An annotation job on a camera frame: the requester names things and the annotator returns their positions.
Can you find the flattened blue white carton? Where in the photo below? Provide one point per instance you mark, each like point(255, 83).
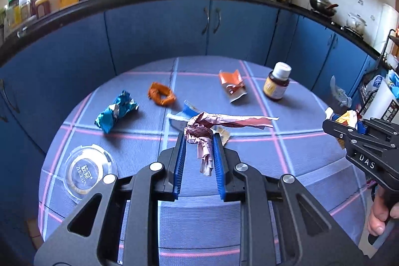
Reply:
point(179, 121)

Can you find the orange peel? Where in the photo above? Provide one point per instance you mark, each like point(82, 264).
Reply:
point(161, 94)

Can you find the blue kitchen cabinets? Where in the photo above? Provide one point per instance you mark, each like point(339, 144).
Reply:
point(48, 67)

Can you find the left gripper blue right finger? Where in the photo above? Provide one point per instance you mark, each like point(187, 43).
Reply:
point(218, 157)

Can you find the grey bin with plastic bag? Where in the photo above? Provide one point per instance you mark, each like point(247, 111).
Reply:
point(339, 95)

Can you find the clear plastic lid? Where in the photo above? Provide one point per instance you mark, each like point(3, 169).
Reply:
point(84, 168)

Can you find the blue foil wrapper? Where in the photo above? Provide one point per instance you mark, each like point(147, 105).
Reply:
point(122, 106)

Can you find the white pot on stove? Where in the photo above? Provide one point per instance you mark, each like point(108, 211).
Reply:
point(356, 23)

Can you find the brown medicine bottle white cap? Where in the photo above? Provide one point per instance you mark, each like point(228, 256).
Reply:
point(277, 81)

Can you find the blue checked tablecloth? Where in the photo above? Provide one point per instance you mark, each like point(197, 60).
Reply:
point(123, 126)

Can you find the red white crumpled carton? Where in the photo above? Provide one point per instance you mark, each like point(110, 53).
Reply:
point(233, 85)

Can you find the person's right hand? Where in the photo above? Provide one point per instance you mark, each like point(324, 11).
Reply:
point(379, 213)

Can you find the yellow carton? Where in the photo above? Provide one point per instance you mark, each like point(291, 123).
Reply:
point(349, 118)

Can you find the pink wrapper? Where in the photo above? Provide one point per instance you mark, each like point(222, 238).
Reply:
point(198, 131)

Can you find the black wok with lid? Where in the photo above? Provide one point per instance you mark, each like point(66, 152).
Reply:
point(324, 7)

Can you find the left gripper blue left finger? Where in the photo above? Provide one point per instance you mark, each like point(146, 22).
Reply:
point(179, 160)

